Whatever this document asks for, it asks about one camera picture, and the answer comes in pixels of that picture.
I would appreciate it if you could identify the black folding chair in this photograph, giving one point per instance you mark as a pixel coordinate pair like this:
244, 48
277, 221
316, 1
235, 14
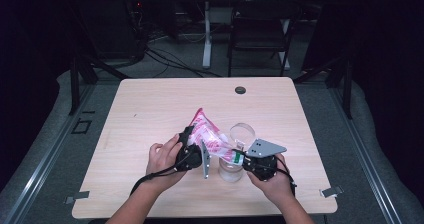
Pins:
263, 20

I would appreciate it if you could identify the white table with white legs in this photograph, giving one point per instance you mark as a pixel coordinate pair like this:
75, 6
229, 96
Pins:
206, 34

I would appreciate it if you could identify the aluminium floor rail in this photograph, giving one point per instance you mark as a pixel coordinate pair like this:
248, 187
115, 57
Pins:
40, 170
366, 160

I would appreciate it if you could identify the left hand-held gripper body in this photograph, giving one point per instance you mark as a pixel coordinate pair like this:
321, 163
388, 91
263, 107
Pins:
190, 157

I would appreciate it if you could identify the dark computer cabinet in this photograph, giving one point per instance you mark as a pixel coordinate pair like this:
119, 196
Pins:
106, 30

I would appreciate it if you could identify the black metal stand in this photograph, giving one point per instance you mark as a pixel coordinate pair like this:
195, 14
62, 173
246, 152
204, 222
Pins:
347, 90
75, 84

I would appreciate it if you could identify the person's left hand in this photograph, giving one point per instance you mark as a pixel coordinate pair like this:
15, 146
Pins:
161, 167

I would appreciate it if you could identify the person's right hand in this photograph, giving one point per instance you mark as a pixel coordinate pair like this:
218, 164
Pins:
276, 187

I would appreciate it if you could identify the pink and white plastic packet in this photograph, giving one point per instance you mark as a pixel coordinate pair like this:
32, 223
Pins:
208, 135

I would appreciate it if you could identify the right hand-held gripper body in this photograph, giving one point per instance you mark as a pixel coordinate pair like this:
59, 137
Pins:
263, 165

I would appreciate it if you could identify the grey tape piece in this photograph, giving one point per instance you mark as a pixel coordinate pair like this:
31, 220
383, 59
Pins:
331, 191
78, 196

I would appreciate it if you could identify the glass jar with flip lid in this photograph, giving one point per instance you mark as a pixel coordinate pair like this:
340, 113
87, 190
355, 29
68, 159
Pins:
230, 172

